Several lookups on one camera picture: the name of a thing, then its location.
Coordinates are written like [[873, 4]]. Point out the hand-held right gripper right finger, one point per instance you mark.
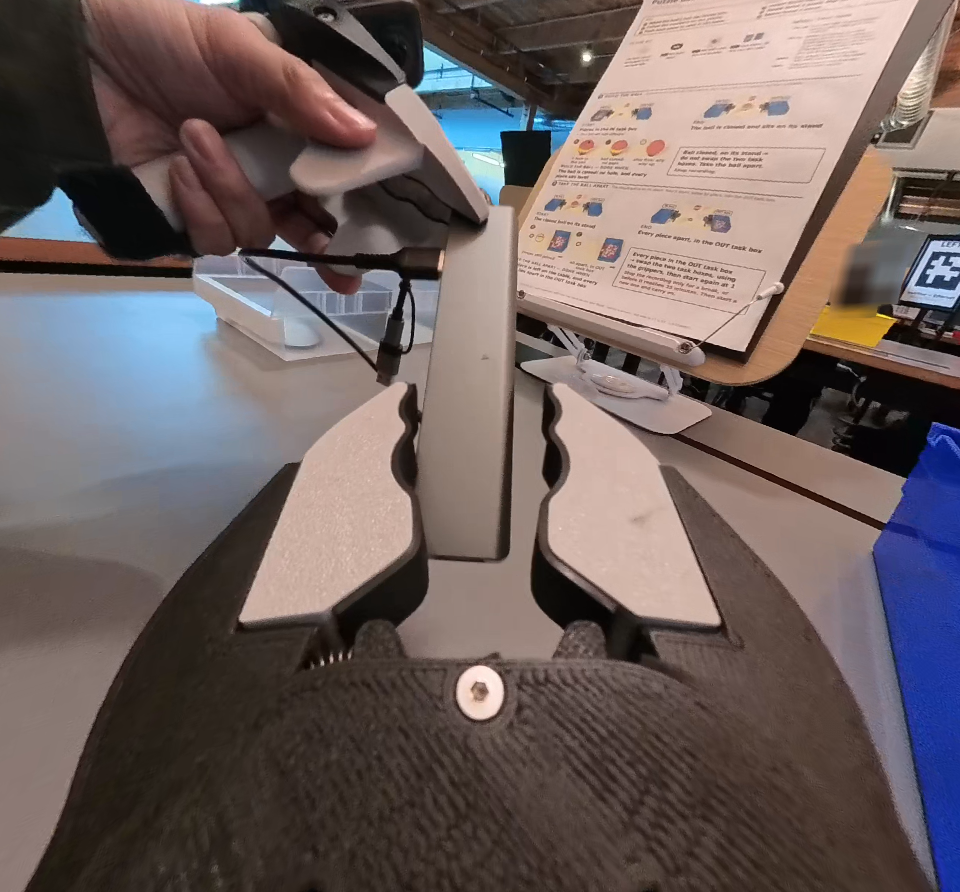
[[622, 525]]

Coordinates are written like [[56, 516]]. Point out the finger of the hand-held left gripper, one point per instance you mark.
[[375, 229], [431, 142]]

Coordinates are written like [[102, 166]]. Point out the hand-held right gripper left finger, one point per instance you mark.
[[337, 525]]

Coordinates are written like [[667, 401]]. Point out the clear plastic box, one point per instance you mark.
[[247, 300]]

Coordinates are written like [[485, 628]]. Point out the grey USB hub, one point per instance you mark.
[[469, 382]]

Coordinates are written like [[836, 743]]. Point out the blue plastic bin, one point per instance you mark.
[[930, 644]]

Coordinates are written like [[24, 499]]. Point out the grey desk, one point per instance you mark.
[[150, 420]]

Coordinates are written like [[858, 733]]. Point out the person's left hand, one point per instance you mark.
[[187, 67]]

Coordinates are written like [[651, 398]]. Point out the printed instruction sheet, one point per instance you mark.
[[712, 157]]

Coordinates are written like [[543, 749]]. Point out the yellow plastic bin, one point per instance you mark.
[[840, 326]]

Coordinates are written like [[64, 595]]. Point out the wooden document stand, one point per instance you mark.
[[832, 270]]

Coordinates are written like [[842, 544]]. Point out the black white marker sign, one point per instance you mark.
[[945, 273]]

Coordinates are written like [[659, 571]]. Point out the silver ventilation duct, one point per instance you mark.
[[919, 82]]

